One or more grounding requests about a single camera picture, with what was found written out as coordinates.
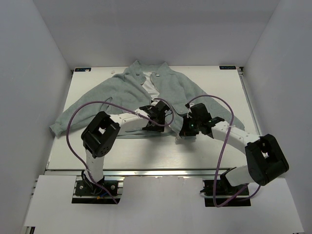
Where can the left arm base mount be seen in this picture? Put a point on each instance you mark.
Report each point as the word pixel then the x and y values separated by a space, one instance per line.
pixel 86 192

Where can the left blue table label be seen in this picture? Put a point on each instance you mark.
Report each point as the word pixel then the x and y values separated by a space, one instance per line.
pixel 86 69

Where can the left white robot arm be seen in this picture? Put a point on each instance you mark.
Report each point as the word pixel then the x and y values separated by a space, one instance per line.
pixel 99 136

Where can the blue table label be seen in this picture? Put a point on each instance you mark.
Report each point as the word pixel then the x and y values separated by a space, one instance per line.
pixel 227 67
pixel 86 69

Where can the right blue table label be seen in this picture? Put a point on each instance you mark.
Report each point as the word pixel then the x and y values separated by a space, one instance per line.
pixel 227 67

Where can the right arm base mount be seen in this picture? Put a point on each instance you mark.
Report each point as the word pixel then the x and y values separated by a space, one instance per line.
pixel 223 192

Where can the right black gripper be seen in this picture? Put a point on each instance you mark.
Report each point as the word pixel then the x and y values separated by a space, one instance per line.
pixel 185 131

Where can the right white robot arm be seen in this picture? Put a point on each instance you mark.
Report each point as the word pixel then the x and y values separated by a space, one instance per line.
pixel 264 157

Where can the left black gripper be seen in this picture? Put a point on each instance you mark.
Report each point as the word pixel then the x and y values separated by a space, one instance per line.
pixel 156 127

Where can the grey zip-up jacket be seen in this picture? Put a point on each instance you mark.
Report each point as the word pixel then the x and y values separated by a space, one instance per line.
pixel 136 87

